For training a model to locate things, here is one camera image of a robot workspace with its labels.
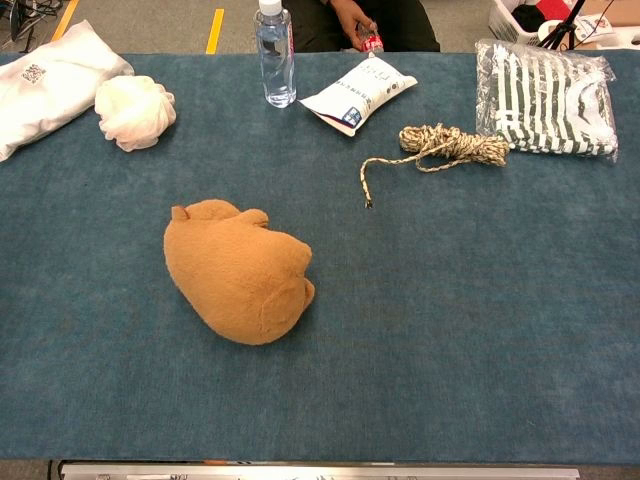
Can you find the person's bare hand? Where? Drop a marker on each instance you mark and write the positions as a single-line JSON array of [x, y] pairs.
[[352, 20]]

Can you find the brown plush toy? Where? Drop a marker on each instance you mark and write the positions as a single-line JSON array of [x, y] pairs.
[[235, 280]]

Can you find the small red-label bottle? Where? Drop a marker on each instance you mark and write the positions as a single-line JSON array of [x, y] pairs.
[[369, 41]]

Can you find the seated person in black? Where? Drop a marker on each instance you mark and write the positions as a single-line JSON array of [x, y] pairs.
[[405, 22]]

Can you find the white printed pouch packet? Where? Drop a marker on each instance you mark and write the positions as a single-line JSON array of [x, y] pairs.
[[357, 92]]

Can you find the clear plastic water bottle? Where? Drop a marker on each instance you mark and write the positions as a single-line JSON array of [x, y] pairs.
[[275, 60]]

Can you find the white laundry basket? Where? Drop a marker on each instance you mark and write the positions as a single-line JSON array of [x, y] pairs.
[[520, 20]]

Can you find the bagged green striped shirt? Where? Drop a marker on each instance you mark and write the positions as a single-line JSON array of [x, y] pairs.
[[545, 100]]

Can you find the black tripod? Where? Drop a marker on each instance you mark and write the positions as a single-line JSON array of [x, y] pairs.
[[562, 27]]

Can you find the white mesh bath pouf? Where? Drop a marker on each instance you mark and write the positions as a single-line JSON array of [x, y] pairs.
[[134, 112]]

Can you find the blue table cloth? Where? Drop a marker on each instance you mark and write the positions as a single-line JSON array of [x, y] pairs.
[[450, 300]]

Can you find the white bagged cloth with QR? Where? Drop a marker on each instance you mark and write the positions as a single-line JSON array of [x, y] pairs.
[[47, 85]]

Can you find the silver metal table rail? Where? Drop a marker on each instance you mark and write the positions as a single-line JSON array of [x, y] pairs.
[[320, 471]]

